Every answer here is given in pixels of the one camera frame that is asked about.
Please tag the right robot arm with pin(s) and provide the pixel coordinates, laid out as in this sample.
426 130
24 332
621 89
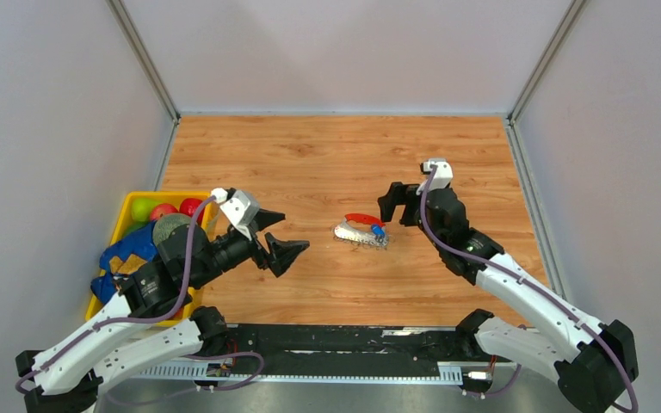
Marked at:
594 364

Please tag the blue snack bag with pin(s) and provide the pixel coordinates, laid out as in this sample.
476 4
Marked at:
123 258

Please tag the red tomato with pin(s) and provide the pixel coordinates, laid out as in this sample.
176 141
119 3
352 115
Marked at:
190 206

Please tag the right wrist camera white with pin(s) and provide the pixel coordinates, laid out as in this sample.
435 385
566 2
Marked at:
439 174

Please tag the white slotted cable duct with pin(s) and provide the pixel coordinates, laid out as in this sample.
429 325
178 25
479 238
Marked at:
383 370

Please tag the red apple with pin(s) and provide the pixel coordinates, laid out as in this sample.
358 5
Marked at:
161 210

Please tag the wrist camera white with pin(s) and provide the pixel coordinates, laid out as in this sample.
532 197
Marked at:
439 174
239 207

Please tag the green apple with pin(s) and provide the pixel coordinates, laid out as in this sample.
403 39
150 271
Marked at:
142 207

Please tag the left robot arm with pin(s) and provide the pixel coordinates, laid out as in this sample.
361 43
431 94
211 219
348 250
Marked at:
71 375

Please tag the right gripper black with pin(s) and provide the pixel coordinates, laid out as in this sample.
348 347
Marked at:
397 195

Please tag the blue tag key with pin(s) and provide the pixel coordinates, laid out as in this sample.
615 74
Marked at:
378 231

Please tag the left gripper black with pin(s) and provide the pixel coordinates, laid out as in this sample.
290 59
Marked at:
284 252

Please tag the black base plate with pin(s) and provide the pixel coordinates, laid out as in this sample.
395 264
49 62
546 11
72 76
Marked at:
286 342

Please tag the netted melon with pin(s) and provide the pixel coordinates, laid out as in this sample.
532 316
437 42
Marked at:
165 225

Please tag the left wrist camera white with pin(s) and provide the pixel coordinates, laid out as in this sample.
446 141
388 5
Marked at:
239 207

